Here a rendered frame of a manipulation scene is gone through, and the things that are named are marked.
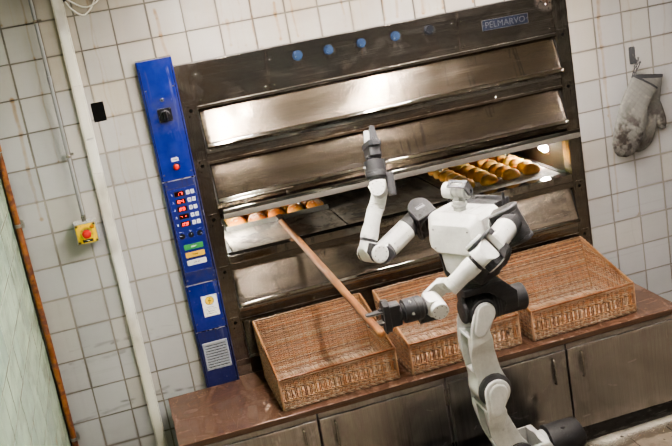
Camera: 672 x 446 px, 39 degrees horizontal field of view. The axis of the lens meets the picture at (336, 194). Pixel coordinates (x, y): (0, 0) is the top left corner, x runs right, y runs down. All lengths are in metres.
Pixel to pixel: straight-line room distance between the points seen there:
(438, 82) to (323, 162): 0.68
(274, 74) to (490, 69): 1.07
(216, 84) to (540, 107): 1.62
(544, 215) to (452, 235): 1.28
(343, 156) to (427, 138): 0.43
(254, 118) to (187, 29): 0.50
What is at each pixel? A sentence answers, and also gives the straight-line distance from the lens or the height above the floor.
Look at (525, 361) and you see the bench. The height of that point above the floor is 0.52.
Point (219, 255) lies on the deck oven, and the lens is 4.56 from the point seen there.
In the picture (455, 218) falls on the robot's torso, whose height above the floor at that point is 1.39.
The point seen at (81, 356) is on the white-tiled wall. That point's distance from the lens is 4.65.
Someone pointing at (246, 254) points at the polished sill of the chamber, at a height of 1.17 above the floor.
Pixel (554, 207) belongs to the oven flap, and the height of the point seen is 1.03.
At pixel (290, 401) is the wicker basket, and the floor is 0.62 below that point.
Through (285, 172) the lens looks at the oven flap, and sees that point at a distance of 4.52.
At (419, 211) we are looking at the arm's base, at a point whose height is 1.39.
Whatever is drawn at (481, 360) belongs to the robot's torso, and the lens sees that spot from 4.04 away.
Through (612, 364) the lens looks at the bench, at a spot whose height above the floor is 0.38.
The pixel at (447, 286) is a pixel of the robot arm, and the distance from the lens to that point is 3.49.
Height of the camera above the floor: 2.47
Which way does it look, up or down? 14 degrees down
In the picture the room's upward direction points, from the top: 10 degrees counter-clockwise
